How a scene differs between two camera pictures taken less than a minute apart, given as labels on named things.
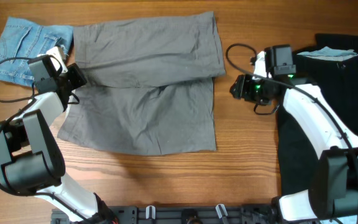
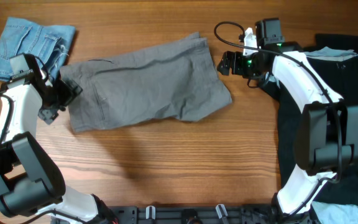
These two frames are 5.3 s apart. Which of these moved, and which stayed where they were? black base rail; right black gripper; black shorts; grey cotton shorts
Moved: grey cotton shorts; right black gripper
Stayed: black shorts; black base rail
